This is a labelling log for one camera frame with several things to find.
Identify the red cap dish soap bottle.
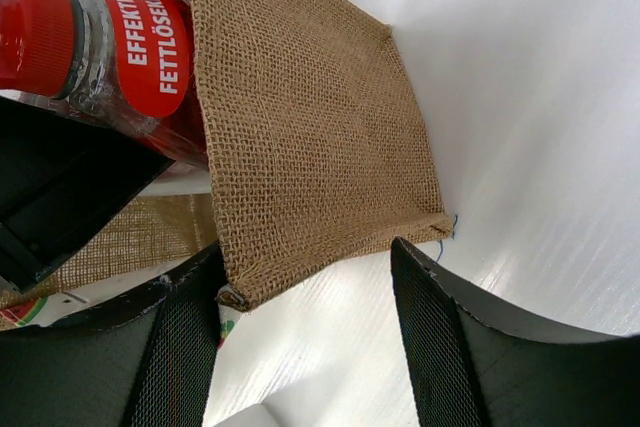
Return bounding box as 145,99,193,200
1,0,208,170

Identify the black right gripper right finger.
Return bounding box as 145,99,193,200
391,237,639,426

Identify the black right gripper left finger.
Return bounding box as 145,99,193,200
1,244,225,426

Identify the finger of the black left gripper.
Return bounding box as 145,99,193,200
1,98,173,292

